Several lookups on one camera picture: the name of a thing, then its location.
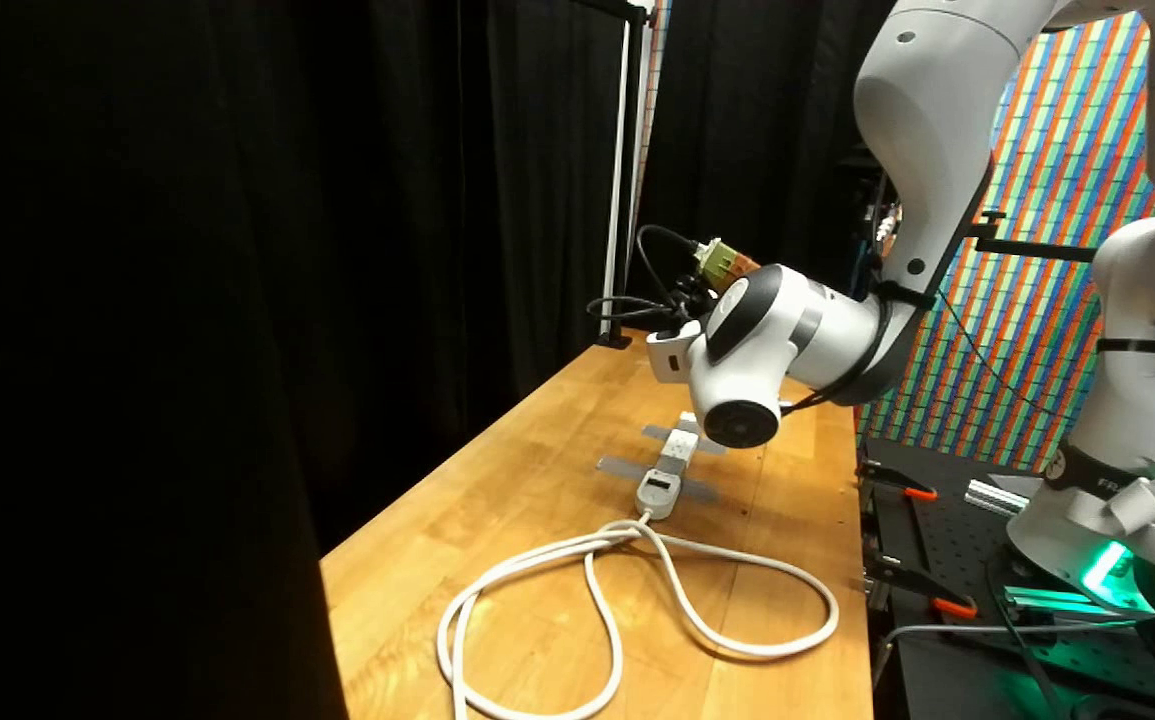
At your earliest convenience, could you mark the grey tape strip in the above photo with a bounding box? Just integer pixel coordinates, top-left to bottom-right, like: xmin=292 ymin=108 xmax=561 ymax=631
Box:
xmin=596 ymin=455 xmax=720 ymax=506
xmin=641 ymin=423 xmax=729 ymax=458

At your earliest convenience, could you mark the black curtain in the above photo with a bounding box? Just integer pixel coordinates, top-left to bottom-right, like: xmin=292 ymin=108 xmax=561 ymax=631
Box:
xmin=630 ymin=0 xmax=900 ymax=301
xmin=0 ymin=0 xmax=641 ymax=720

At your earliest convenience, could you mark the black clamp with orange tips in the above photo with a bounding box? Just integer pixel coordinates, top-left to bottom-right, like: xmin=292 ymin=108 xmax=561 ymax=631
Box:
xmin=861 ymin=553 xmax=979 ymax=620
xmin=856 ymin=459 xmax=939 ymax=502

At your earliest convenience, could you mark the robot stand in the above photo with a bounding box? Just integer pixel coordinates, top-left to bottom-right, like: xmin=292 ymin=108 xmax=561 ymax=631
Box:
xmin=856 ymin=435 xmax=1155 ymax=720

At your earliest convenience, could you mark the colourful patterned backdrop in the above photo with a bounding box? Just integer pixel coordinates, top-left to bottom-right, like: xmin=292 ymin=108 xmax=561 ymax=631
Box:
xmin=855 ymin=12 xmax=1155 ymax=474

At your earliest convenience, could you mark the white extension cord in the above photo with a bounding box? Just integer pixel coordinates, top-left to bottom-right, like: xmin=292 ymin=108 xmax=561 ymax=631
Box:
xmin=436 ymin=425 xmax=841 ymax=720

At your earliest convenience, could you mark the short aluminium rail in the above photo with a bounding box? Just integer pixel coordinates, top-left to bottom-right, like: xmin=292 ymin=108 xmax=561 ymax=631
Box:
xmin=965 ymin=478 xmax=1030 ymax=517

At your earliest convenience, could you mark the grey cable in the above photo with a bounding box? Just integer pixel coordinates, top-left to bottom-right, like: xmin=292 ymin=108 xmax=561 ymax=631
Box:
xmin=881 ymin=618 xmax=1140 ymax=646

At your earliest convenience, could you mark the black cable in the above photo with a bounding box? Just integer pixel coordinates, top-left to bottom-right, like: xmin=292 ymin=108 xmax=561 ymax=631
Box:
xmin=984 ymin=556 xmax=1073 ymax=720

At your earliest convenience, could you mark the long aluminium rail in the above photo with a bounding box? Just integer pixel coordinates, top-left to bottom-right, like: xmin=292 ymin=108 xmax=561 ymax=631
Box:
xmin=1001 ymin=584 xmax=1155 ymax=618

